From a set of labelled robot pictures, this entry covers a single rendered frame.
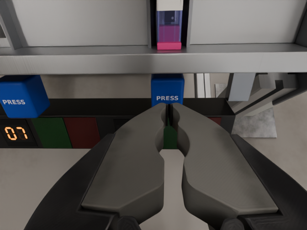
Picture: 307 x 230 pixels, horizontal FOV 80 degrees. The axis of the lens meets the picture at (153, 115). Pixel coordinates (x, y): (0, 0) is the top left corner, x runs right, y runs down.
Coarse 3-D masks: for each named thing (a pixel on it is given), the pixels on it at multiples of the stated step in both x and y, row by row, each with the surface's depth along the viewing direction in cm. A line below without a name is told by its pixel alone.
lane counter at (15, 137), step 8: (0, 120) 17; (8, 120) 17; (16, 120) 17; (24, 120) 17; (0, 128) 17; (8, 128) 17; (16, 128) 17; (24, 128) 17; (8, 136) 18; (16, 136) 18; (24, 136) 18; (32, 136) 18; (8, 144) 18; (16, 144) 18; (24, 144) 18; (32, 144) 18
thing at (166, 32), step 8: (160, 16) 10; (168, 16) 10; (176, 16) 10; (160, 24) 10; (168, 24) 10; (176, 24) 10; (160, 32) 11; (168, 32) 11; (176, 32) 11; (160, 40) 11; (168, 40) 11; (176, 40) 11
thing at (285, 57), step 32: (0, 64) 11; (32, 64) 11; (64, 64) 11; (96, 64) 11; (128, 64) 11; (160, 64) 10; (192, 64) 10; (224, 64) 10; (256, 64) 10; (288, 64) 10
